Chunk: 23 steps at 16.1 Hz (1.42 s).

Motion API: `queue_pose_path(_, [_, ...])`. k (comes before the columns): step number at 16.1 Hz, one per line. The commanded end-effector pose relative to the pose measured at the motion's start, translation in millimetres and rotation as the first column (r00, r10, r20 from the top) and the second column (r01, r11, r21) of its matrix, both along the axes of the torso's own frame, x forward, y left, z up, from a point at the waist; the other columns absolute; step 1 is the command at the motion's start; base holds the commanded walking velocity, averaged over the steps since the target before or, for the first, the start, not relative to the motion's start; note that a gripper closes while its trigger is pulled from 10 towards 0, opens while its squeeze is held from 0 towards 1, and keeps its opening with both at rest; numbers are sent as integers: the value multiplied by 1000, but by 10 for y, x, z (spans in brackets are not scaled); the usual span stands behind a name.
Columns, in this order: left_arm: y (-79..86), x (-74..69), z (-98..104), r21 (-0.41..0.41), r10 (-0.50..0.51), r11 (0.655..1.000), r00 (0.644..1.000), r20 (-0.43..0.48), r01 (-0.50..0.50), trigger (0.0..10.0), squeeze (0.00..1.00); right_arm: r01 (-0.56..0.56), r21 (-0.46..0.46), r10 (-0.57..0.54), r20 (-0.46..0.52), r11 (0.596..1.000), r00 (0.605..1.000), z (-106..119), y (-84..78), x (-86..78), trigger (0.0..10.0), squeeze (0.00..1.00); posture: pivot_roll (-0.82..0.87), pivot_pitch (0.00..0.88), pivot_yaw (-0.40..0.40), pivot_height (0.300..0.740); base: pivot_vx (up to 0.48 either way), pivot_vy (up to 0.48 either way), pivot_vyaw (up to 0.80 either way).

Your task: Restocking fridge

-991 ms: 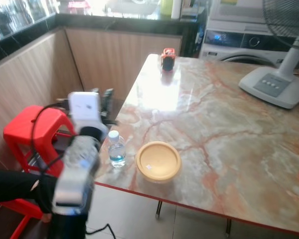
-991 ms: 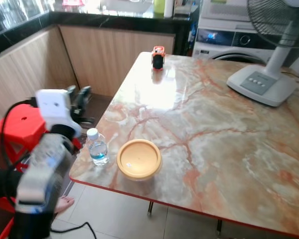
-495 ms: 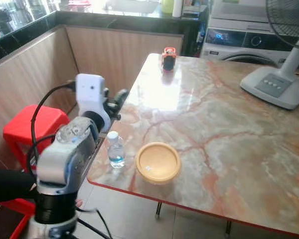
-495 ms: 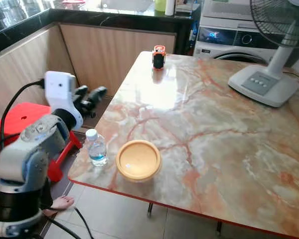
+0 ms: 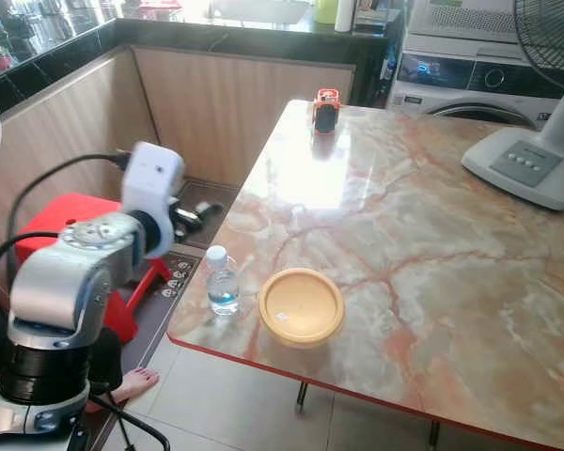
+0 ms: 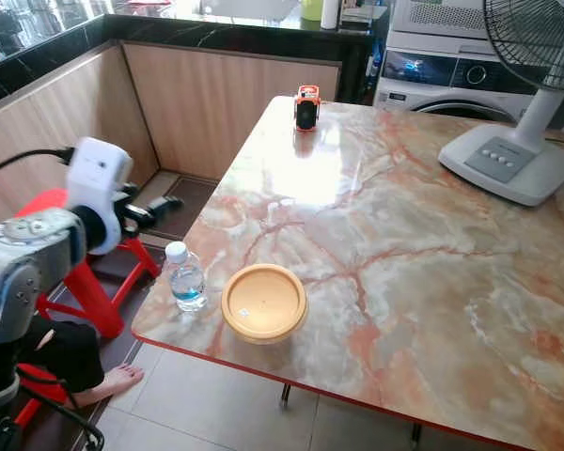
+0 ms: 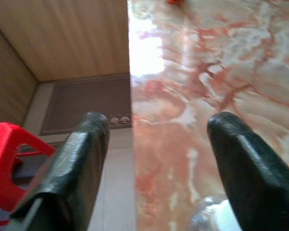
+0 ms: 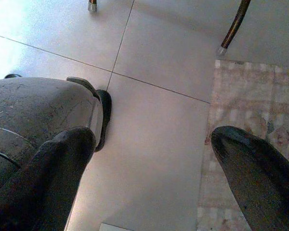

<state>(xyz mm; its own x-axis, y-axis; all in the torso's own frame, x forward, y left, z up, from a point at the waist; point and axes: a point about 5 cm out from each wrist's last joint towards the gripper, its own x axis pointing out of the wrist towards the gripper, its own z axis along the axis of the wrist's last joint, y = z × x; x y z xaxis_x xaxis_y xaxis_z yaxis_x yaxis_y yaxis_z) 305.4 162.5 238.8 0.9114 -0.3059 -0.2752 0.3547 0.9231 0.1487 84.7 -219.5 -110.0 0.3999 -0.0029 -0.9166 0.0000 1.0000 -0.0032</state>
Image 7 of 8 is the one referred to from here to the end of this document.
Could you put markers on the clear plastic bottle white cap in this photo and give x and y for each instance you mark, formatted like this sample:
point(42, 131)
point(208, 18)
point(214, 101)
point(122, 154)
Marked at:
point(221, 216)

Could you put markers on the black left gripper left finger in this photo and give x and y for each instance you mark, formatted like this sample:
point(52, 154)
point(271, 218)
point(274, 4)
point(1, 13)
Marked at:
point(74, 168)

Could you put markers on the brown floor mat pale border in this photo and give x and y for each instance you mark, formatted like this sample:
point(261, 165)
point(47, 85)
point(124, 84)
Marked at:
point(86, 101)

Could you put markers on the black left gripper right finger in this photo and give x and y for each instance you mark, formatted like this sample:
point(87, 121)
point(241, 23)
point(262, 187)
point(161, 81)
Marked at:
point(255, 187)

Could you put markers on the red plastic stool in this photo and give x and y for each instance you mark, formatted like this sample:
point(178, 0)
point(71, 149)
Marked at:
point(2, 139)

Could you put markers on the small orange object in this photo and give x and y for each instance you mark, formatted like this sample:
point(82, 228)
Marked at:
point(174, 1)

